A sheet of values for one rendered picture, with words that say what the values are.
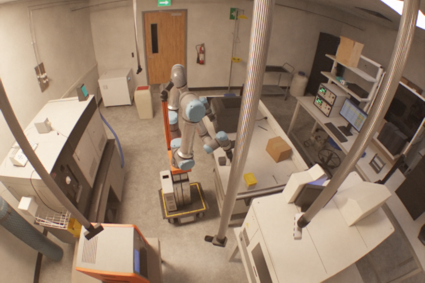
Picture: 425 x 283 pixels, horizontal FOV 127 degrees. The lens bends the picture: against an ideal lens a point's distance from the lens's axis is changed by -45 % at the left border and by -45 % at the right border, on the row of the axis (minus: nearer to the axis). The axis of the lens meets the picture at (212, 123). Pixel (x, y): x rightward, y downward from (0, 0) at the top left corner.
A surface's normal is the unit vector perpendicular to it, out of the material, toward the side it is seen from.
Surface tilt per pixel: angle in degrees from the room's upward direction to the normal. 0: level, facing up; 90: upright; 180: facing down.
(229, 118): 90
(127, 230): 0
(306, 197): 90
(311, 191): 90
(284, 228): 0
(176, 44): 90
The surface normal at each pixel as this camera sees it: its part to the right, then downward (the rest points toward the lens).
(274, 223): 0.05, -0.80
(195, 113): 0.46, 0.44
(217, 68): 0.18, 0.59
